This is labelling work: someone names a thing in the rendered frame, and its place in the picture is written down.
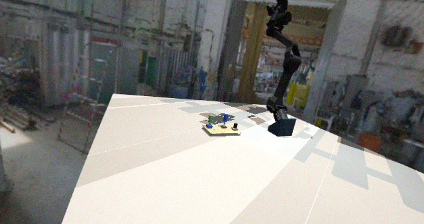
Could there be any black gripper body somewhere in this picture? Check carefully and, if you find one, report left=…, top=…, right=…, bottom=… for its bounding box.
left=272, top=0, right=288, bottom=14

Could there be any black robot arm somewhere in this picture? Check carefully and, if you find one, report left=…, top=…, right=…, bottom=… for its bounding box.
left=266, top=2, right=301, bottom=122

